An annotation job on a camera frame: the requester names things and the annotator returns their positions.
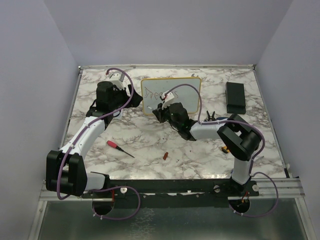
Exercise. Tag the yellow framed whiteboard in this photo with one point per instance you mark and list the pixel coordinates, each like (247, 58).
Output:
(184, 89)

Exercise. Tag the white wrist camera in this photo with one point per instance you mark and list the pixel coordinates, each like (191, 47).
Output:
(117, 79)
(167, 99)

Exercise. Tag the blue handled pliers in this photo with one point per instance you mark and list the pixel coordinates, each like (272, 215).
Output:
(221, 118)

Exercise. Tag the yellow black utility knife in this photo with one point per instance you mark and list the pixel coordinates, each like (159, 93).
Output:
(225, 149)

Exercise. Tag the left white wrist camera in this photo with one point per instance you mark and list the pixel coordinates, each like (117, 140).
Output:
(117, 79)

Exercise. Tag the black handled pliers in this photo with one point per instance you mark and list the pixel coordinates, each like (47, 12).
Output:
(210, 117)

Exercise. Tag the aluminium table frame rail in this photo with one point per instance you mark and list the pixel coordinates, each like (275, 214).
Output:
(103, 200)

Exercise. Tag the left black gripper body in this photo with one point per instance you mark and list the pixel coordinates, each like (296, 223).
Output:
(121, 98)

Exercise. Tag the black rectangular box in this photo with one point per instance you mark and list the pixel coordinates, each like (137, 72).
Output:
(235, 98)

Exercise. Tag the red marker cap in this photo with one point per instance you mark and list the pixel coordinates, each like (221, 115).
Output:
(165, 156)

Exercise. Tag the red handled screwdriver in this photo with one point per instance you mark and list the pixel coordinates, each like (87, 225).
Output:
(115, 146)

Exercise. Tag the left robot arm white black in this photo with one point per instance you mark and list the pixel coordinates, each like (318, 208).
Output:
(65, 169)

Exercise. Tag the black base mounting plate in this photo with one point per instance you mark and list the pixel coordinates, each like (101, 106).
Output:
(180, 193)

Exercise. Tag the small white grey eraser pad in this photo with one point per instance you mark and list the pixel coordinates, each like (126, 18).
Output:
(118, 114)

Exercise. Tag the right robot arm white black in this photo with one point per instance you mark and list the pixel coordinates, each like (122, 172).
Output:
(239, 137)

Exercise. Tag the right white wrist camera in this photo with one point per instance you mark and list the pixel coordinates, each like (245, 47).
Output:
(167, 99)

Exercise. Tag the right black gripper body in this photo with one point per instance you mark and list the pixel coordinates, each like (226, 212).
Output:
(165, 115)

